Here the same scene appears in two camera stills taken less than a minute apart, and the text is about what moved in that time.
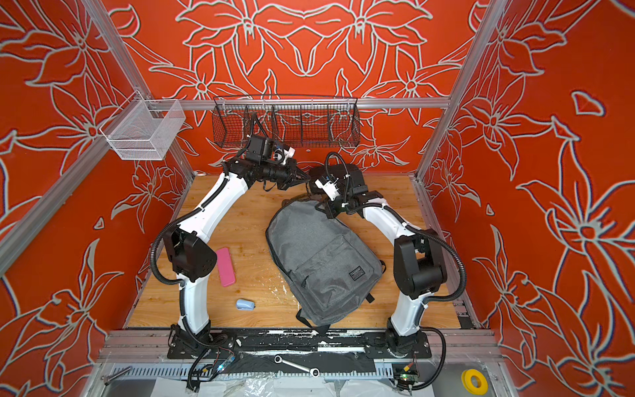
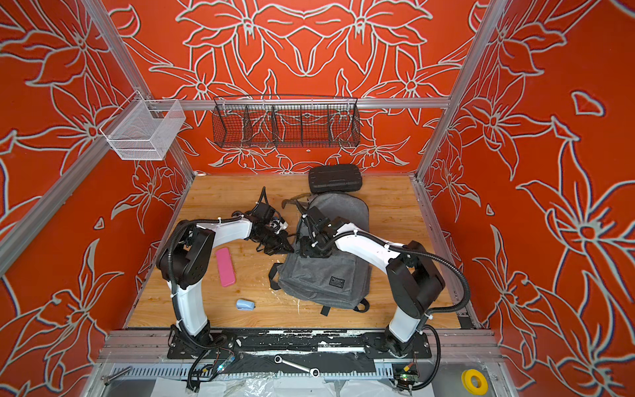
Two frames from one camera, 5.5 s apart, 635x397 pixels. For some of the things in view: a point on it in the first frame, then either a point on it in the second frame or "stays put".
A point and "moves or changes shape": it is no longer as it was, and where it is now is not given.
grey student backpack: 330,269 moves or changes shape
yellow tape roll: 474,381 stays put
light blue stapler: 245,304 stays put
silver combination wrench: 313,371 stays put
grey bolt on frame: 106,379 stays put
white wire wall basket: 145,129 stays put
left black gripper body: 281,174 → 273,241
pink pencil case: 226,271 stays put
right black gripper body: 342,203 → 312,246
